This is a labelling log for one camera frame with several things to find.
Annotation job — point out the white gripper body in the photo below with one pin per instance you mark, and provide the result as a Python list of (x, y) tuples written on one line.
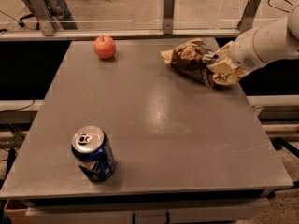
[(242, 54)]

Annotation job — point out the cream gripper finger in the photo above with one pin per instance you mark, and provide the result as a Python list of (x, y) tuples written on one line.
[(225, 68), (224, 52)]

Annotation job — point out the brown chip bag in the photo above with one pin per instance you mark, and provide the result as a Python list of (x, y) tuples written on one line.
[(192, 58)]

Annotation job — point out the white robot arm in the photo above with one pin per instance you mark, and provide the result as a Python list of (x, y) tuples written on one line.
[(257, 47)]

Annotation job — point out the red apple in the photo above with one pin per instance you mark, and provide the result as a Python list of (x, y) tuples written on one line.
[(104, 47)]

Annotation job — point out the blue soda can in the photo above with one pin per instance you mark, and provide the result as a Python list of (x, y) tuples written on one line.
[(90, 146)]

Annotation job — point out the person in jeans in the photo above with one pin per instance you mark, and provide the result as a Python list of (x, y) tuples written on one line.
[(59, 9)]

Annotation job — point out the metal barrier rail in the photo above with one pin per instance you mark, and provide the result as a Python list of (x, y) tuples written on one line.
[(37, 35)]

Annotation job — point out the right metal bracket post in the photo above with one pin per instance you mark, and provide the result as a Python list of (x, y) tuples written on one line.
[(247, 19)]

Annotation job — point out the metal bracket post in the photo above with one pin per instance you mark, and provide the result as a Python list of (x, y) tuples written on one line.
[(247, 19), (168, 16), (46, 22)]

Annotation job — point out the middle metal bracket post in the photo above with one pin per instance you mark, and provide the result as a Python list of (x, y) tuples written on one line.
[(168, 16)]

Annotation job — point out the left metal bracket post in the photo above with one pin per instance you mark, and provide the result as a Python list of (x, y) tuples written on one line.
[(46, 22)]

